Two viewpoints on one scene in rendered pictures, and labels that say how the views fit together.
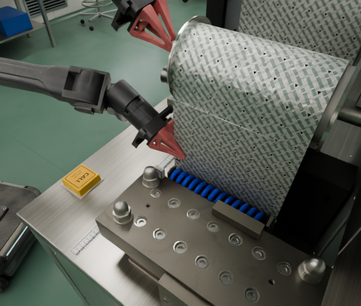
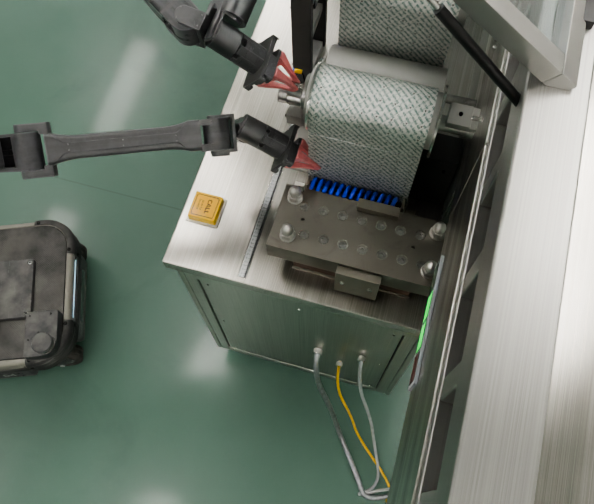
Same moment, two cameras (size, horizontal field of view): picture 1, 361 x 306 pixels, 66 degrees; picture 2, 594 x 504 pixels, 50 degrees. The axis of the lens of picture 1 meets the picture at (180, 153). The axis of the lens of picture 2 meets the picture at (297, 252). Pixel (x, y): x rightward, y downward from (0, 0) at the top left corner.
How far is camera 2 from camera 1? 0.91 m
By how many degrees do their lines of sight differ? 24
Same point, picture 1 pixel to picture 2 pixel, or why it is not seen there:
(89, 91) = (225, 139)
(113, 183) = (239, 201)
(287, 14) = (385, 21)
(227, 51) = (352, 101)
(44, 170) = (24, 186)
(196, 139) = (332, 156)
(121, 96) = (254, 134)
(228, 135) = (361, 152)
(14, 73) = (152, 142)
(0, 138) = not seen: outside the picture
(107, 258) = (272, 271)
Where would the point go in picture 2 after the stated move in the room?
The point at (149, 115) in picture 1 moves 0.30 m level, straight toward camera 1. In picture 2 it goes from (283, 143) to (349, 258)
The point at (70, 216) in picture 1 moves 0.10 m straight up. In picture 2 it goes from (217, 247) to (211, 230)
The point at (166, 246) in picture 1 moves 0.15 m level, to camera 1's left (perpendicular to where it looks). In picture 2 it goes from (332, 246) to (267, 267)
